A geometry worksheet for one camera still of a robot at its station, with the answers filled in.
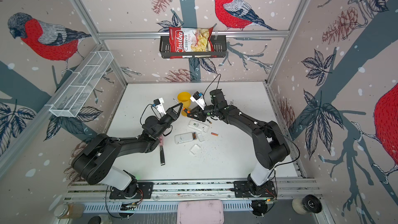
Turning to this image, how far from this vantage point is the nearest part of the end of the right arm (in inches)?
27.3

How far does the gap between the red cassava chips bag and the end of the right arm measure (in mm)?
298

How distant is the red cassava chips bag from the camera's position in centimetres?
87
